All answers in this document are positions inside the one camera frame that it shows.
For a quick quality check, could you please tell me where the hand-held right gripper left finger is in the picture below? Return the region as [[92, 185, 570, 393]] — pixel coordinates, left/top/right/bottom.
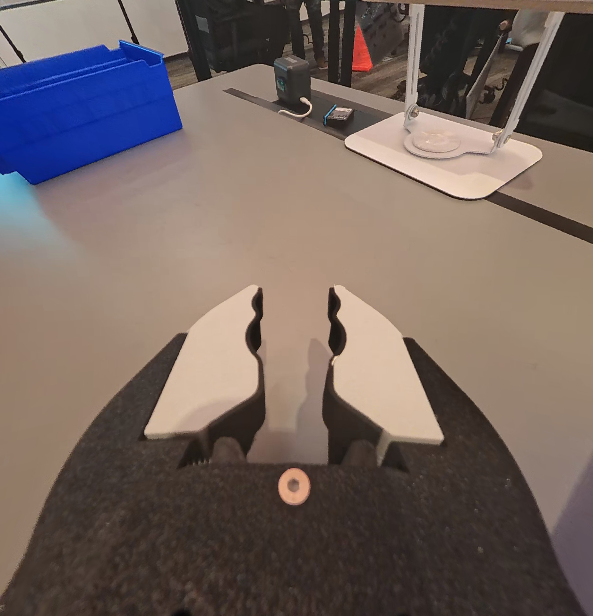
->
[[144, 284, 267, 458]]

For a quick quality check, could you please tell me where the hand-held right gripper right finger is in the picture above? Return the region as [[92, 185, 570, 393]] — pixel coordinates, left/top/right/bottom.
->
[[323, 285, 444, 466]]

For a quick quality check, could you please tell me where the blue plastic bin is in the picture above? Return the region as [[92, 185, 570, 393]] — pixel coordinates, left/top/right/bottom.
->
[[0, 41, 183, 186]]

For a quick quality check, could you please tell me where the white tablet stand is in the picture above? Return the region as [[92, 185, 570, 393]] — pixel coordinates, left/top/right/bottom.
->
[[345, 2, 565, 199]]

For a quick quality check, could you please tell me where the black battery charger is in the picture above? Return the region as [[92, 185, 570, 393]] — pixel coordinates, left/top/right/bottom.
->
[[273, 55, 313, 103]]

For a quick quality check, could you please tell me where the orange traffic cone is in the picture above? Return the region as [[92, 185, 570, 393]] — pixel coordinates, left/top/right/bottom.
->
[[352, 24, 373, 72]]

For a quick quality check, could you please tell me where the black office chair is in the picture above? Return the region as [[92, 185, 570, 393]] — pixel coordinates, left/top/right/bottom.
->
[[518, 14, 593, 156]]

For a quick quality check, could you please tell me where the white charging cable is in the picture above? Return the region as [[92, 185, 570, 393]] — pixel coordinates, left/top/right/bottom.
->
[[277, 96, 314, 118]]

